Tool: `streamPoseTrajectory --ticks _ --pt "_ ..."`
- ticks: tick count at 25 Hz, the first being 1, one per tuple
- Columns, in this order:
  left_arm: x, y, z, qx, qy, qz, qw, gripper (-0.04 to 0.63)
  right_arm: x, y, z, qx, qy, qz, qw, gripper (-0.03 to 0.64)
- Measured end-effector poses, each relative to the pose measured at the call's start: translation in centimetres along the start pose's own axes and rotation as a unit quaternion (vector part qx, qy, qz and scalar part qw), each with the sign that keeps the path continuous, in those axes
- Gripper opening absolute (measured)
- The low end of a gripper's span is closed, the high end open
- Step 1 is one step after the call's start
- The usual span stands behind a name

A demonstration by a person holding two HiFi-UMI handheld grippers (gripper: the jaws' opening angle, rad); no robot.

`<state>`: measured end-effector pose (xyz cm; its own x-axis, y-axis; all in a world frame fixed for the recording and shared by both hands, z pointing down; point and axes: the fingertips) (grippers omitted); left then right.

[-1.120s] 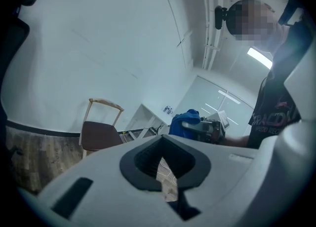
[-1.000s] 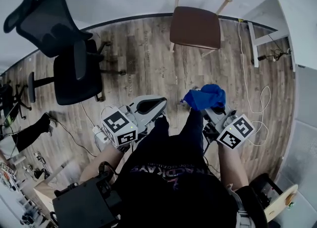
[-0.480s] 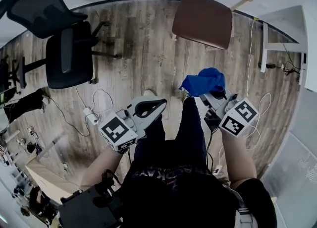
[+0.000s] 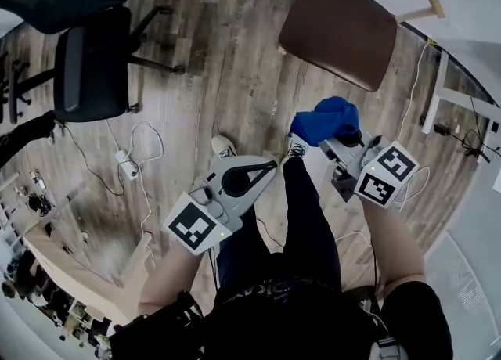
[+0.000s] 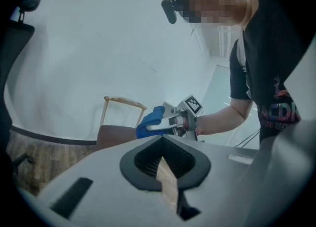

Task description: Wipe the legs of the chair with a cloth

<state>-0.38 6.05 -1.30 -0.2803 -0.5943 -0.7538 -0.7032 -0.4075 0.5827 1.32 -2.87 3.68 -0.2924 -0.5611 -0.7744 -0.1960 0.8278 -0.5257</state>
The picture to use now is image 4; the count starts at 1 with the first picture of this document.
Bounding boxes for black body harness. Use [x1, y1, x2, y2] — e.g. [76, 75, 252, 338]
[162, 290, 207, 354]

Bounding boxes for black mesh office chair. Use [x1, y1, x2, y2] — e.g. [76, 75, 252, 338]
[0, 0, 187, 125]

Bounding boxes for cluttered wooden desk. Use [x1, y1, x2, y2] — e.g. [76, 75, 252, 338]
[0, 170, 154, 354]

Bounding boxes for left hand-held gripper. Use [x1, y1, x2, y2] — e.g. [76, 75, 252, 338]
[162, 155, 279, 256]

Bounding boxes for person's right forearm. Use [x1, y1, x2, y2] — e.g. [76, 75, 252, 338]
[359, 193, 427, 287]

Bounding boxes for thin black floor cable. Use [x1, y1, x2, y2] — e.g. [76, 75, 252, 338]
[63, 130, 127, 197]

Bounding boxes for person's left forearm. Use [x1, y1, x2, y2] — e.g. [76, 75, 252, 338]
[138, 234, 221, 315]

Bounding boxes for white desk frame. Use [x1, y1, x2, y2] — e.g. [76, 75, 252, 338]
[421, 50, 501, 135]

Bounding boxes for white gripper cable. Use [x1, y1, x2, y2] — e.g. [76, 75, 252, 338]
[394, 166, 432, 211]

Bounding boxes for person's white right shoe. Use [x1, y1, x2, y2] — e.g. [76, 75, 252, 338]
[287, 142, 311, 162]

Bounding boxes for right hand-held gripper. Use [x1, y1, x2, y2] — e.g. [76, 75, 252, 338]
[318, 128, 420, 209]

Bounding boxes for person's black shirt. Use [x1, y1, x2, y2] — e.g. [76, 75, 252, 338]
[108, 251, 455, 360]

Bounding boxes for person's black trousers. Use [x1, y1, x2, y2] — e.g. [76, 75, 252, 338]
[215, 157, 342, 293]

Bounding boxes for long white cable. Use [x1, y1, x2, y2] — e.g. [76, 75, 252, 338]
[394, 38, 437, 145]

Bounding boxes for white power strip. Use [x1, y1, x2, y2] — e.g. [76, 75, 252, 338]
[114, 149, 140, 182]

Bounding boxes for person's white shoe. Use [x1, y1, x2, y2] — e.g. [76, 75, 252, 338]
[287, 142, 311, 162]
[211, 135, 237, 164]

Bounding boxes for black chair base with casters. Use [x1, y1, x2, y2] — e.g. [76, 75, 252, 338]
[0, 51, 33, 125]

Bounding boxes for person's white left shoe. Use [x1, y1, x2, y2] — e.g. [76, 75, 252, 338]
[211, 135, 237, 164]

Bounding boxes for white printed board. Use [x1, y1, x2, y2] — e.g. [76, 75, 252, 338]
[424, 228, 501, 360]

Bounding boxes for white power strip cable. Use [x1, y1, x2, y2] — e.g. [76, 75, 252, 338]
[125, 121, 166, 270]

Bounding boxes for blue cloth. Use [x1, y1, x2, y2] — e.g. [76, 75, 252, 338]
[289, 95, 361, 148]

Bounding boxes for brown seat wooden chair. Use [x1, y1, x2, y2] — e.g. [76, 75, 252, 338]
[276, 0, 447, 93]

